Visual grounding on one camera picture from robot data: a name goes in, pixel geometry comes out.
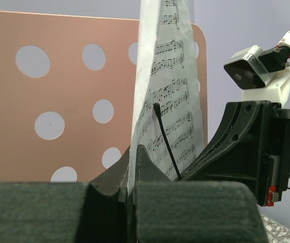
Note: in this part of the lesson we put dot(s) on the pink folding music stand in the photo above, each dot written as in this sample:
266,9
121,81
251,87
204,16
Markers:
66,94

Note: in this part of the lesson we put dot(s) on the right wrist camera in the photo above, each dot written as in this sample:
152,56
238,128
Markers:
262,75

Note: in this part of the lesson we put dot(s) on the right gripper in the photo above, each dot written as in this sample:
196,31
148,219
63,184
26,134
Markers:
250,146

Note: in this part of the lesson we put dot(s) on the printed sheet music page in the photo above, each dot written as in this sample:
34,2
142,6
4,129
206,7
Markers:
167,118

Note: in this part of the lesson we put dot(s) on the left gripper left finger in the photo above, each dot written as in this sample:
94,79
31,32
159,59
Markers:
94,211

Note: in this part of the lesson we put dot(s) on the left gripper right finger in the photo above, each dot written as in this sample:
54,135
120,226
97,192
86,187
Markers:
210,211

